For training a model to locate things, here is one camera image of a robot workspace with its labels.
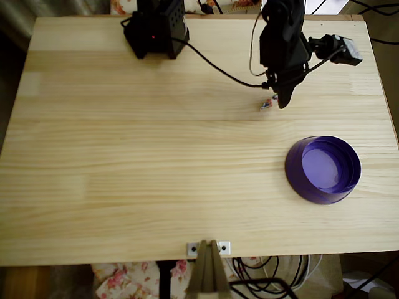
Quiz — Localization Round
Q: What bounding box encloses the purple bowl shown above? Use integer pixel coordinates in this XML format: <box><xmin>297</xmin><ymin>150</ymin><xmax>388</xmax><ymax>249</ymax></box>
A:
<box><xmin>284</xmin><ymin>135</ymin><xmax>362</xmax><ymax>206</ymax></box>

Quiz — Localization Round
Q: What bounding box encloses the white cable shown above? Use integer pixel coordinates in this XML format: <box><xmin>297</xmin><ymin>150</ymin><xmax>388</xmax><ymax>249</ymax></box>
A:
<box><xmin>289</xmin><ymin>254</ymin><xmax>324</xmax><ymax>290</ymax></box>

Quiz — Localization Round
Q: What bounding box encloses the candy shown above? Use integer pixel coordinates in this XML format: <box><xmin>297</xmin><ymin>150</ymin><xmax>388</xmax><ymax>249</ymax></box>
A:
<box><xmin>258</xmin><ymin>94</ymin><xmax>279</xmax><ymax>112</ymax></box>

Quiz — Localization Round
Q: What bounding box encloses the black table leg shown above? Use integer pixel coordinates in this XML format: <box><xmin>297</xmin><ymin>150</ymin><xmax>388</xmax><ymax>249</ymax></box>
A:
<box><xmin>155</xmin><ymin>260</ymin><xmax>179</xmax><ymax>299</ymax></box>

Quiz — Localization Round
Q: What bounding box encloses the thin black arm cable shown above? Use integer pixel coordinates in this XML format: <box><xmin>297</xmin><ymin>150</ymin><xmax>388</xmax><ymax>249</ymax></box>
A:
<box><xmin>249</xmin><ymin>9</ymin><xmax>269</xmax><ymax>77</ymax></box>

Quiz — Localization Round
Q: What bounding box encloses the black cable bundle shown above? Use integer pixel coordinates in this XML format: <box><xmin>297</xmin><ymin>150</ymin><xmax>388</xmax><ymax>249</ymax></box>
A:
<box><xmin>232</xmin><ymin>255</ymin><xmax>309</xmax><ymax>293</ymax></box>

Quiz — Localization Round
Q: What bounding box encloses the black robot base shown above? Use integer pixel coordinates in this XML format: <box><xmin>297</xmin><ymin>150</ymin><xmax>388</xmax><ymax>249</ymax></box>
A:
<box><xmin>120</xmin><ymin>0</ymin><xmax>190</xmax><ymax>60</ymax></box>

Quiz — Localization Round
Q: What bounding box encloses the olive camera stand pole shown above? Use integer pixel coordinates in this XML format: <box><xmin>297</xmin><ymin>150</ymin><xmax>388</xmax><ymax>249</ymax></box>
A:
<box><xmin>186</xmin><ymin>239</ymin><xmax>231</xmax><ymax>299</ymax></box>

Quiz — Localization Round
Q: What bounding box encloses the black plug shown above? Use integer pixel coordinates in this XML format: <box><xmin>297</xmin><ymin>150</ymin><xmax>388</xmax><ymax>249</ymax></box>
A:
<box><xmin>198</xmin><ymin>0</ymin><xmax>224</xmax><ymax>15</ymax></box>

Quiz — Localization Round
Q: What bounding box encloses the floral cloth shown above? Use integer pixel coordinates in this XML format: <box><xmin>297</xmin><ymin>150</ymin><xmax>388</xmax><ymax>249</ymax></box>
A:
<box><xmin>92</xmin><ymin>257</ymin><xmax>200</xmax><ymax>299</ymax></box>

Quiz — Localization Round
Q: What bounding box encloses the thick black cable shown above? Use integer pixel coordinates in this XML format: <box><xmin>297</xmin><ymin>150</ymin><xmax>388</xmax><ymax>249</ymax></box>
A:
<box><xmin>171</xmin><ymin>37</ymin><xmax>271</xmax><ymax>90</ymax></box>

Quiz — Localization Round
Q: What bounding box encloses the black camera cable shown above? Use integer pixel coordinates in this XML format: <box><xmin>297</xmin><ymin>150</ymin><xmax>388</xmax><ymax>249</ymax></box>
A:
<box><xmin>300</xmin><ymin>57</ymin><xmax>332</xmax><ymax>76</ymax></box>

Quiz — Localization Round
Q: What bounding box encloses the silver metal bracket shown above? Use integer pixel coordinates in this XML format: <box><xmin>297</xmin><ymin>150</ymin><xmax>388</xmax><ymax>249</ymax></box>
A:
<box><xmin>186</xmin><ymin>240</ymin><xmax>232</xmax><ymax>257</ymax></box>

